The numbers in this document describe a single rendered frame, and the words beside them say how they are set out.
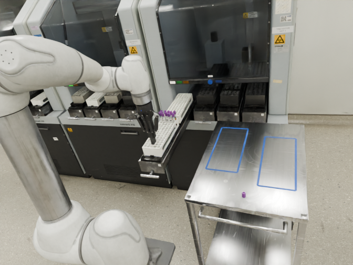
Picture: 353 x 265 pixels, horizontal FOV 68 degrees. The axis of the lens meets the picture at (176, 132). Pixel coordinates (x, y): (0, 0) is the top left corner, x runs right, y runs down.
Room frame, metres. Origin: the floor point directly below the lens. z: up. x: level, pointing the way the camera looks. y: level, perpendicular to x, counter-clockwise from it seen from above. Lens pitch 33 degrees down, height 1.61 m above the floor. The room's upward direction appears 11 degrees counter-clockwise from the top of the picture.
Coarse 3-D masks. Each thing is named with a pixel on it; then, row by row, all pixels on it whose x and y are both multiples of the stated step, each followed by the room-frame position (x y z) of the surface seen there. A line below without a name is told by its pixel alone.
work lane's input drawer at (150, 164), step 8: (192, 104) 1.55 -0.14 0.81; (192, 112) 1.50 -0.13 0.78; (184, 120) 1.37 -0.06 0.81; (184, 128) 1.33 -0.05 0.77; (176, 136) 1.21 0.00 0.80; (176, 144) 1.19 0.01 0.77; (168, 152) 1.08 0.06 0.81; (144, 160) 1.05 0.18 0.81; (152, 160) 1.03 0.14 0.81; (160, 160) 1.01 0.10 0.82; (168, 160) 1.06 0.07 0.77; (144, 168) 1.05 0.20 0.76; (152, 168) 1.03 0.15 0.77; (160, 168) 1.01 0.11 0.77; (144, 176) 1.00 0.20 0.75; (152, 176) 0.98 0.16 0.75
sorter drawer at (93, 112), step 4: (88, 108) 1.80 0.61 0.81; (92, 108) 1.78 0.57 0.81; (96, 108) 1.77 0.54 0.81; (100, 108) 1.78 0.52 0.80; (84, 112) 1.81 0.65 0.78; (88, 112) 1.79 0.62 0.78; (92, 112) 1.78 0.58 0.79; (96, 112) 1.76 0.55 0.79; (100, 112) 1.77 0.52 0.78; (88, 116) 1.80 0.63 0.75; (92, 116) 1.77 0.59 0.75; (96, 116) 1.77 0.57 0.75; (100, 116) 1.76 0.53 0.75
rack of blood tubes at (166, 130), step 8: (160, 120) 1.32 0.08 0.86; (176, 120) 1.29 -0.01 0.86; (160, 128) 1.25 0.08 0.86; (168, 128) 1.22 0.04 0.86; (176, 128) 1.27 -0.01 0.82; (160, 136) 1.16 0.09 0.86; (168, 136) 1.15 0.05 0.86; (144, 144) 1.11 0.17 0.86; (160, 144) 1.09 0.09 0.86; (168, 144) 1.13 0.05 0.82; (144, 152) 1.08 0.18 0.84; (152, 152) 1.06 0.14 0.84; (160, 152) 1.04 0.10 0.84
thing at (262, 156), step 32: (224, 128) 1.18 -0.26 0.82; (256, 128) 1.12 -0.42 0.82; (288, 128) 1.06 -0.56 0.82; (224, 160) 0.92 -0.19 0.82; (256, 160) 0.88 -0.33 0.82; (288, 160) 0.84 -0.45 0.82; (192, 192) 0.76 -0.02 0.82; (224, 192) 0.73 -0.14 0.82; (256, 192) 0.70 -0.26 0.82; (288, 192) 0.67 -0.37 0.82; (192, 224) 0.73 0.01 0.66; (224, 224) 0.98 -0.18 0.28; (256, 224) 0.94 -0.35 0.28; (288, 224) 0.90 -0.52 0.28; (224, 256) 0.79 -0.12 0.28; (256, 256) 0.75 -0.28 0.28; (288, 256) 0.72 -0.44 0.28
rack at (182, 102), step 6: (180, 96) 1.59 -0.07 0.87; (186, 96) 1.57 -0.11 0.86; (192, 96) 1.59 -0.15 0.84; (174, 102) 1.52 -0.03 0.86; (180, 102) 1.51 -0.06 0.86; (186, 102) 1.48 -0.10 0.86; (168, 108) 1.45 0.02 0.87; (174, 108) 1.43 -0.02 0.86; (180, 108) 1.42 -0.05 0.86; (186, 108) 1.51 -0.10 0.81; (180, 114) 1.35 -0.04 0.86; (180, 120) 1.34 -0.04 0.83
